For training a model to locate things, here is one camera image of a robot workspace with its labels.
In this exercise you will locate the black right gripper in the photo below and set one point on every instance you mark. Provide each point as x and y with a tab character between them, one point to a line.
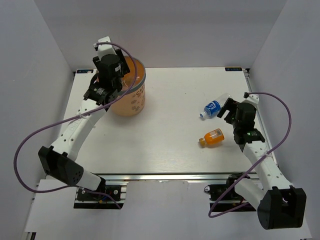
230	105

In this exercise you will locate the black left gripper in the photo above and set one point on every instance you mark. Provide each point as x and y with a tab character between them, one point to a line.
124	67

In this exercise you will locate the clear bottle with blue label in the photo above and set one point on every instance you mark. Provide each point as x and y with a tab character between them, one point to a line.
214	107

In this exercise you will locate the orange juice bottle with barcode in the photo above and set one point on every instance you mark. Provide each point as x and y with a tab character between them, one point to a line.
211	138

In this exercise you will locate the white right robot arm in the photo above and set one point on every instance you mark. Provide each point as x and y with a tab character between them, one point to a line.
278	203

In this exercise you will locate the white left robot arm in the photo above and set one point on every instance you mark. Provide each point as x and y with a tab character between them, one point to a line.
59	160

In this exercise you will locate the orange cylindrical bin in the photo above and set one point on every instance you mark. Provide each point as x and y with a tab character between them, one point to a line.
134	101

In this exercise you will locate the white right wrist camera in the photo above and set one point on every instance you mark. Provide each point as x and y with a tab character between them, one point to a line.
250	98

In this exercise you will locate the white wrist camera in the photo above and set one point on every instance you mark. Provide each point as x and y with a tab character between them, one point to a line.
250	98
104	49

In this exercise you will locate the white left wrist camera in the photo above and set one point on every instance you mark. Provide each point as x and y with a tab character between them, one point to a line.
104	49

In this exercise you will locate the aluminium table front rail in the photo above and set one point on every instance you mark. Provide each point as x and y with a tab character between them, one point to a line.
167	177

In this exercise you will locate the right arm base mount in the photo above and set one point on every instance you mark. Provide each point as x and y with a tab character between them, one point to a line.
230	200

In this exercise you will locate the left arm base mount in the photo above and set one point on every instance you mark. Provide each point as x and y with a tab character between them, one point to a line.
116	191

